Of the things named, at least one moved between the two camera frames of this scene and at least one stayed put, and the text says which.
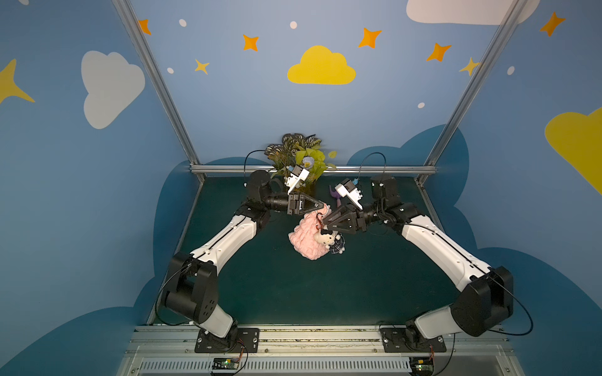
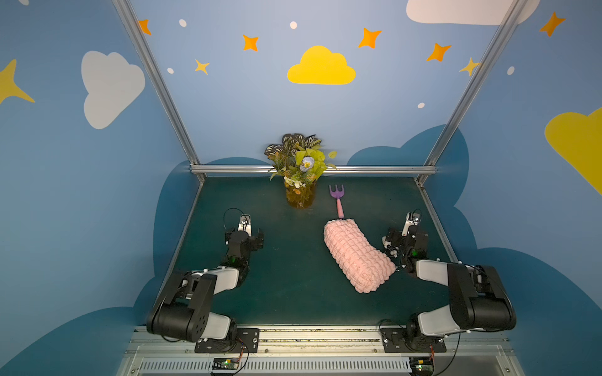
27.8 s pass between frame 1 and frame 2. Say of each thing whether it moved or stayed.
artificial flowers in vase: stayed
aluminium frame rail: stayed
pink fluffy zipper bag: moved
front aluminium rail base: stayed
